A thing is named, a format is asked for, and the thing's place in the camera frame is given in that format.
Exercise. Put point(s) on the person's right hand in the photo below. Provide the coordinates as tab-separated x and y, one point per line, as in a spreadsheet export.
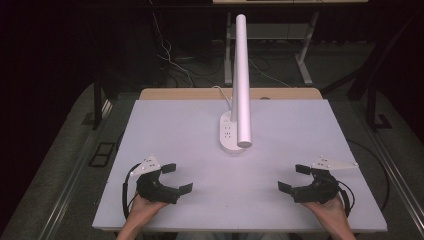
326	211

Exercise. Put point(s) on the person's left hand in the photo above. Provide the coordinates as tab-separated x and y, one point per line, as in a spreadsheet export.
144	208

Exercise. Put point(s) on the metal floor rail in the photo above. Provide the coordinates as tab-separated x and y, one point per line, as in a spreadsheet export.
71	173
396	173

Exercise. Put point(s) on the wooden table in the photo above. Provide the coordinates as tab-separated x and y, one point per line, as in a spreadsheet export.
186	93

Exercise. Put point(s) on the white desk lamp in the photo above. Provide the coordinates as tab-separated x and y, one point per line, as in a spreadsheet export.
242	73

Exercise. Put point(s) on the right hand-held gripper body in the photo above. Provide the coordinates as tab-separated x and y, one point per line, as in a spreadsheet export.
320	190

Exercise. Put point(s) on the black metal stand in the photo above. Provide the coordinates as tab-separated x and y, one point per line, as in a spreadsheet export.
97	103
371	106

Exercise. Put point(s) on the white table board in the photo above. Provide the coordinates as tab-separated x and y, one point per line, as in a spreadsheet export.
206	186

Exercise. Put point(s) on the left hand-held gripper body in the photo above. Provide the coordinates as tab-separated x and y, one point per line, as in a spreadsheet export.
154	190

